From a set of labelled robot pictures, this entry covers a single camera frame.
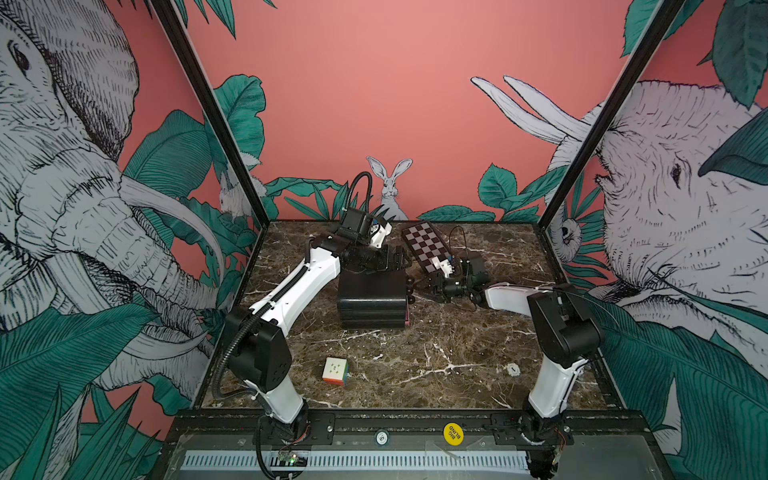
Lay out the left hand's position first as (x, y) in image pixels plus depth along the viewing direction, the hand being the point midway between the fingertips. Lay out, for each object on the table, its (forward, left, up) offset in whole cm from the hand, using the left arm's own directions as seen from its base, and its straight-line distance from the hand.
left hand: (402, 260), depth 80 cm
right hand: (-1, -5, -12) cm, 13 cm away
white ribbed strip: (-43, +13, -23) cm, 50 cm away
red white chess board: (+22, -12, -20) cm, 32 cm away
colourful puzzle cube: (-23, +19, -17) cm, 35 cm away
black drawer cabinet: (-9, +8, -5) cm, 13 cm away
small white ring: (-23, -31, -23) cm, 45 cm away
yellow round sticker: (-38, -11, -22) cm, 45 cm away
